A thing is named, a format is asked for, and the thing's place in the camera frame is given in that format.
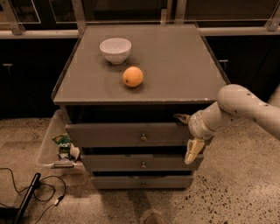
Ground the grey top drawer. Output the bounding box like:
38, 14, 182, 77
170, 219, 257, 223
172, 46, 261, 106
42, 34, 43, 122
66, 122, 189, 148

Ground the grey middle drawer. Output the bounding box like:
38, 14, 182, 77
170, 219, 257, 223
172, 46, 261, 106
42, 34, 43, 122
81, 154, 204, 172

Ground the grey bottom drawer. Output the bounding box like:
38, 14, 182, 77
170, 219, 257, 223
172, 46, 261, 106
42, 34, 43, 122
92, 176, 193, 189

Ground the black bar stand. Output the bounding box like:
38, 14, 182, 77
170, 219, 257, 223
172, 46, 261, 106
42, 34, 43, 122
0, 172, 41, 224

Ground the grey drawer cabinet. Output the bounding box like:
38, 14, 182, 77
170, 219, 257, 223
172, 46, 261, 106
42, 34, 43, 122
52, 25, 228, 178

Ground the black cable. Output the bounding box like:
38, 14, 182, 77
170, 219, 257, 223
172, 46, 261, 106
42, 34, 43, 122
0, 167, 67, 224

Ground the clear plastic bin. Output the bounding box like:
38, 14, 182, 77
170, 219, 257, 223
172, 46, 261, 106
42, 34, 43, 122
36, 109, 85, 174

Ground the orange fruit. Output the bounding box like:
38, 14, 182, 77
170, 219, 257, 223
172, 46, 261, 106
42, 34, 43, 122
122, 66, 144, 88

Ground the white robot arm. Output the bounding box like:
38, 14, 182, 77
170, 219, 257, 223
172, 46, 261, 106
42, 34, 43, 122
174, 84, 280, 165

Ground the green snack bag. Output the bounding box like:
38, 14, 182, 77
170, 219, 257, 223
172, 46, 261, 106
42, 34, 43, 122
52, 133, 72, 159

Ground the metal railing frame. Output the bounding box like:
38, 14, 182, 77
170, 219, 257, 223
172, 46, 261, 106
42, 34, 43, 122
0, 0, 280, 39

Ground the white packet in bin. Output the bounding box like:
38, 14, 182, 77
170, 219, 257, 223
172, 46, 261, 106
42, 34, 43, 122
70, 145, 81, 160

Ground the white ceramic bowl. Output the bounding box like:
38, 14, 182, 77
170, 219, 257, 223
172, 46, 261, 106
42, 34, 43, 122
99, 38, 132, 65

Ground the grey drawer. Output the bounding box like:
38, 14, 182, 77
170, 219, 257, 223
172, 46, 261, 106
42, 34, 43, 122
81, 154, 204, 172
66, 122, 189, 148
92, 176, 193, 189

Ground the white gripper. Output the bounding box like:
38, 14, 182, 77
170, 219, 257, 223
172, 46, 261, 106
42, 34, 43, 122
174, 110, 214, 165

